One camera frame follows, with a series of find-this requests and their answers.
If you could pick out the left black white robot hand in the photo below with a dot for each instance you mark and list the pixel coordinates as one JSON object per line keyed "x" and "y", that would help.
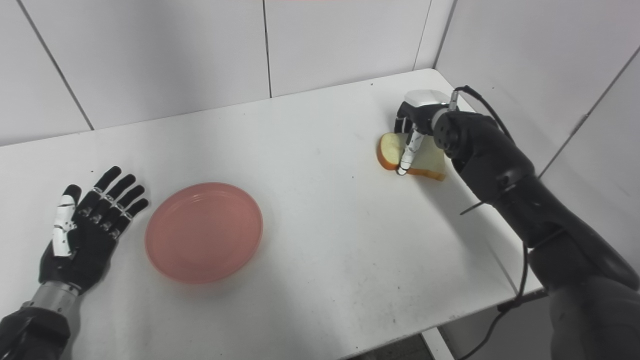
{"x": 85, "y": 247}

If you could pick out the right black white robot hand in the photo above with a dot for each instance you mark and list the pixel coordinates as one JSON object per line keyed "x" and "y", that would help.
{"x": 422, "y": 112}

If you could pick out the slice of white bread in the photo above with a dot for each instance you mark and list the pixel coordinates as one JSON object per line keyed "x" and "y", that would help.
{"x": 430, "y": 162}

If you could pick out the pink round plate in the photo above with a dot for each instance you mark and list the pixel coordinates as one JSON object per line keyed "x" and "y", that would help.
{"x": 204, "y": 232}

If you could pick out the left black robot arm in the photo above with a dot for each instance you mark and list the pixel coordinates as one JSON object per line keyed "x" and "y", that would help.
{"x": 32, "y": 325}

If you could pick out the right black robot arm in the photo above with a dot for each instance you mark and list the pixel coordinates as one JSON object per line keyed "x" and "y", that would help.
{"x": 500, "y": 160}

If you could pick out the white table leg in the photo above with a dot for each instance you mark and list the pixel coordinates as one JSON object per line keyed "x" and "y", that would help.
{"x": 439, "y": 345}

